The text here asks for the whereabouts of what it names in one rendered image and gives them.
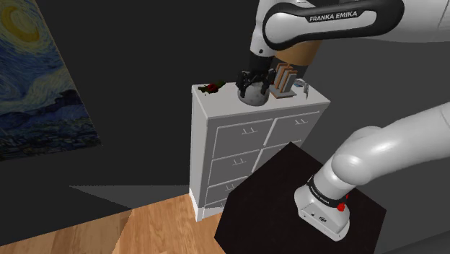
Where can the wooden rack with boards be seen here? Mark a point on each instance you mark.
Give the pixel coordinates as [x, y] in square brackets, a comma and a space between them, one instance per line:
[285, 81]

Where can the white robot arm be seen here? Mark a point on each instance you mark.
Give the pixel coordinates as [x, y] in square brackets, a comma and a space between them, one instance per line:
[379, 147]

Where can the small silver metal object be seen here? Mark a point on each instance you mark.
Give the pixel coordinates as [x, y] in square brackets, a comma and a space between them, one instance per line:
[305, 88]

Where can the red rose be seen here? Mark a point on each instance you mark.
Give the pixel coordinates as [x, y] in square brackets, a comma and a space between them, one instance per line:
[212, 88]

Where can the white chest of drawers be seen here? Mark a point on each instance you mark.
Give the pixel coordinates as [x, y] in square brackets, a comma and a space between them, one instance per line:
[232, 147]

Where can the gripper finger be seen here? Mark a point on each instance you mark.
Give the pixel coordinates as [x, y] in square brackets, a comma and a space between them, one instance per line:
[269, 80]
[242, 81]

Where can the grey speckled bowl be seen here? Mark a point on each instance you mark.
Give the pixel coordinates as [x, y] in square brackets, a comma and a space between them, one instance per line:
[253, 97]

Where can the blue swirling night sky painting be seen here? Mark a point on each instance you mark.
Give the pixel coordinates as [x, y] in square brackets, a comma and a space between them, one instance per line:
[31, 81]

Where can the black robot stand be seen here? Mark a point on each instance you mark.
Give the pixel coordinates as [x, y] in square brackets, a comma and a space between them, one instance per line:
[267, 204]

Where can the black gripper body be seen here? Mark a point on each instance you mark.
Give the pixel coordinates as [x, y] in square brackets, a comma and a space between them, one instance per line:
[259, 65]

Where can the tan round lamp shade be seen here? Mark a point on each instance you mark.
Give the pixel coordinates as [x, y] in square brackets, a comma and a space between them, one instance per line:
[298, 53]

